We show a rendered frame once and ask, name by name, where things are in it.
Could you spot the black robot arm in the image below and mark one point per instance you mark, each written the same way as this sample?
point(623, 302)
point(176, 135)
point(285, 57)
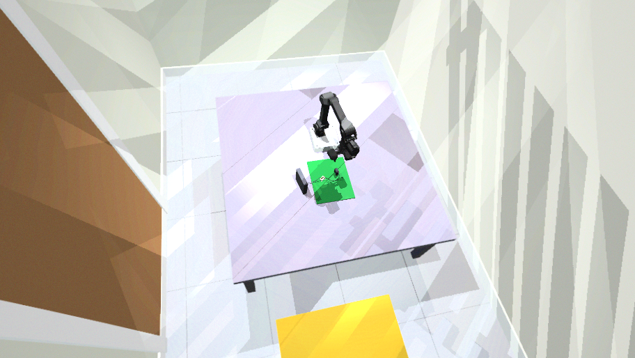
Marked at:
point(346, 127)

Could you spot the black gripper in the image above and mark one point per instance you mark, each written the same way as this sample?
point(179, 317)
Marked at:
point(333, 155)

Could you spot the green circuit board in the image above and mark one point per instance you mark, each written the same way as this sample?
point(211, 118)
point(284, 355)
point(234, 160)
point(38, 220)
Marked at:
point(327, 190)

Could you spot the black cooling fan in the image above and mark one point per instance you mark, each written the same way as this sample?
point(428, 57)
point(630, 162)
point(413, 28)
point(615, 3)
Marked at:
point(303, 185)

